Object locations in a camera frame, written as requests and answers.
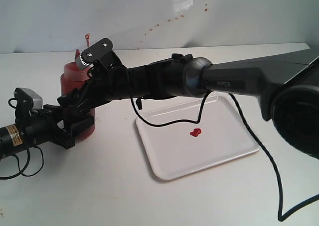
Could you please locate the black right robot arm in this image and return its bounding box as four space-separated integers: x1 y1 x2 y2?
58 48 319 158

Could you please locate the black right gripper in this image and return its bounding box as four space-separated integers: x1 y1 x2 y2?
57 65 150 123

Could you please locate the white rectangular plastic tray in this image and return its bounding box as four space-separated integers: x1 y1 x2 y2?
136 95 260 181

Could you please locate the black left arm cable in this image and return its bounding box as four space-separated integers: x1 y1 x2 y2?
0 98 44 180

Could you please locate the red ketchup squeeze bottle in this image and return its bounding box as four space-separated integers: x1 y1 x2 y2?
59 32 96 143

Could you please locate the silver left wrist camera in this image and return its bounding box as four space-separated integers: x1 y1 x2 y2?
14 88 43 111

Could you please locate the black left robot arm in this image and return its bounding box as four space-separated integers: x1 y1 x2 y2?
0 105 94 159

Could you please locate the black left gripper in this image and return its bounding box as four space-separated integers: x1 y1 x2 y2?
15 105 93 149

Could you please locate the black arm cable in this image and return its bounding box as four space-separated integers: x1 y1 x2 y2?
0 98 44 180
129 90 319 222

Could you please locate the red ketchup blob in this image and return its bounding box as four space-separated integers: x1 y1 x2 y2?
190 128 202 137

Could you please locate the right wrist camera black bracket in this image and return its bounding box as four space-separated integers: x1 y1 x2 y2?
75 38 122 70

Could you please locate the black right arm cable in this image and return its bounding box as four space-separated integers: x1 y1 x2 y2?
129 90 319 222

